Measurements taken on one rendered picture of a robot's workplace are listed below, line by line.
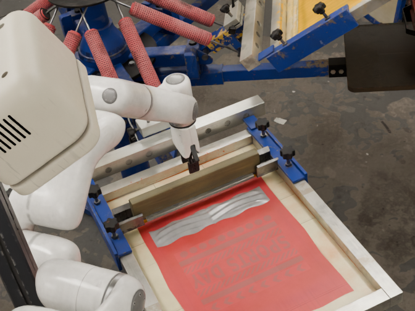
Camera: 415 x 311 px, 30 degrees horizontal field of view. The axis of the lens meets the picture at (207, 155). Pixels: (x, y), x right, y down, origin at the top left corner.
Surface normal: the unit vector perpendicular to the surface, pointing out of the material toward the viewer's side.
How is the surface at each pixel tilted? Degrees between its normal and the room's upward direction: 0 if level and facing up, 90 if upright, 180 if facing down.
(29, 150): 90
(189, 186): 90
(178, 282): 0
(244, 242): 0
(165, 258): 0
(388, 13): 78
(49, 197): 29
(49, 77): 64
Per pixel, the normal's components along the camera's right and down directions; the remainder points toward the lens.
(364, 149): -0.13, -0.75
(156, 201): 0.41, 0.55
